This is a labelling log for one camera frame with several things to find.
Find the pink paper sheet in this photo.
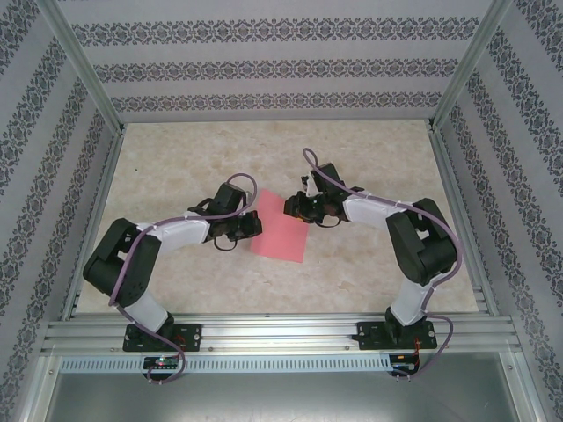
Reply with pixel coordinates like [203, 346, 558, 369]
[250, 188, 311, 265]

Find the small controller board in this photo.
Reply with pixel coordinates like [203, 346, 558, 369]
[391, 353, 419, 373]
[143, 356, 181, 369]

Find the grey metal shelf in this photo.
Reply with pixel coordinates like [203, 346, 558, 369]
[41, 351, 540, 422]

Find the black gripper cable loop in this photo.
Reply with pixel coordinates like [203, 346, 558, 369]
[209, 235, 242, 253]
[314, 210, 348, 229]

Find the aluminium mounting rail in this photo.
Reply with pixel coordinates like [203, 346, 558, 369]
[41, 311, 523, 356]

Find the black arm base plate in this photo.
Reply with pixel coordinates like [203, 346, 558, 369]
[124, 324, 203, 353]
[356, 320, 437, 352]

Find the aluminium side rail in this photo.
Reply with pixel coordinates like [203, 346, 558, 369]
[59, 125, 128, 322]
[427, 122, 502, 317]

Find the slotted cable duct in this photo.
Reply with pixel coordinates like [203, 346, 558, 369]
[59, 353, 393, 375]

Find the aluminium frame post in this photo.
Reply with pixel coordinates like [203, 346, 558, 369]
[428, 0, 515, 133]
[34, 0, 125, 137]

